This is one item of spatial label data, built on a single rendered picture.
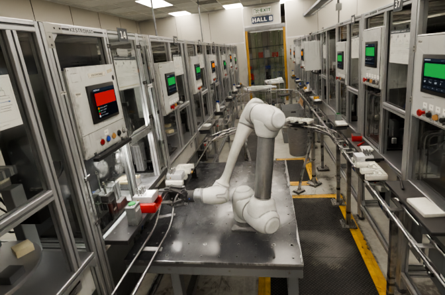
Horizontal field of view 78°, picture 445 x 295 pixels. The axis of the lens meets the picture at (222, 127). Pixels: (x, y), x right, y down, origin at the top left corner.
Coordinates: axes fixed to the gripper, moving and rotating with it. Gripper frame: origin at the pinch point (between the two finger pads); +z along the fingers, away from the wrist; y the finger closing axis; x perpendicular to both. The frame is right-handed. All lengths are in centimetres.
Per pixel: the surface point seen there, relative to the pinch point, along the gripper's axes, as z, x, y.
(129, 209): 13.2, 19.6, 3.2
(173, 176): 10.1, -44.8, -7.1
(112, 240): 18.4, 32.7, -7.8
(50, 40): 23, 35, 97
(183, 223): -3.2, -17.0, -30.7
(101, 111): 20, 15, 60
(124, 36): 23, -32, 101
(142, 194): 13.9, 1.7, 2.6
